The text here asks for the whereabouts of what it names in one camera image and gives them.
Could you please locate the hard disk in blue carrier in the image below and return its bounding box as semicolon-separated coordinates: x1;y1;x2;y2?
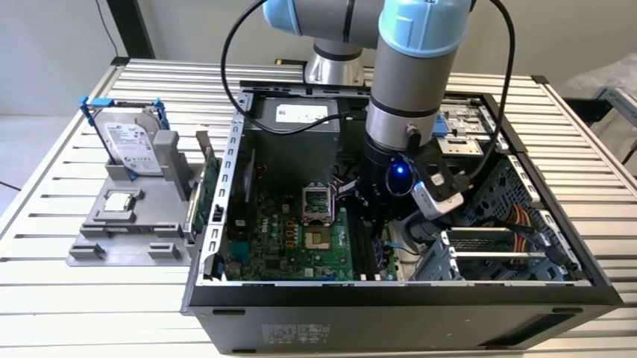
79;95;171;180

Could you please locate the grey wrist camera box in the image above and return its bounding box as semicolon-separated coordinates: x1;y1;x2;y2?
409;170;468;221

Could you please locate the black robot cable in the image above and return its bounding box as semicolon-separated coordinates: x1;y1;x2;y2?
221;0;517;180

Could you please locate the black coiled cable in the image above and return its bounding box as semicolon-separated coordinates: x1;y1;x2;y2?
404;218;444;254

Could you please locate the optical drive bay cage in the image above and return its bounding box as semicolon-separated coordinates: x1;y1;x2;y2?
432;95;502;160

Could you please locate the green graphics card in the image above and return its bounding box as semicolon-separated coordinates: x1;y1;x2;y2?
182;122;225;239

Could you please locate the black box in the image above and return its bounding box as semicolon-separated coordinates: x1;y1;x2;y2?
561;95;615;123

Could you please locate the silver CPU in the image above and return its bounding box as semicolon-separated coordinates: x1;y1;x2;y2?
103;191;136;212

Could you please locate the metal socket cover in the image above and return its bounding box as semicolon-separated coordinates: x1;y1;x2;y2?
301;181;334;225

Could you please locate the black upright post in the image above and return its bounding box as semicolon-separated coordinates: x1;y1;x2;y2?
107;0;157;60

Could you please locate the black PC case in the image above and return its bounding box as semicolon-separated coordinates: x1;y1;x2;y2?
182;80;628;355

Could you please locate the grey parts rack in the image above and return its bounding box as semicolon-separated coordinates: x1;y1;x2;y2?
67;128;217;266

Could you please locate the coloured power wire bundle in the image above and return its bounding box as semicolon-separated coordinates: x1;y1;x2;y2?
506;204;533;254

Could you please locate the grey power supply unit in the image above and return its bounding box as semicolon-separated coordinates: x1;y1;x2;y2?
243;95;342;189

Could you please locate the perforated disk bay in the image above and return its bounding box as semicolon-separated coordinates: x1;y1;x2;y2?
410;227;549;281

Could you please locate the CPU socket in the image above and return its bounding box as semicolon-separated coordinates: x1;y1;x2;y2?
302;227;334;255

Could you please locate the green motherboard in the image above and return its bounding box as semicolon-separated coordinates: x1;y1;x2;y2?
225;193;402;283

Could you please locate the RAM stick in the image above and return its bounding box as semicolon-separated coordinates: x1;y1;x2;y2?
373;238;389;272
83;222;181;230

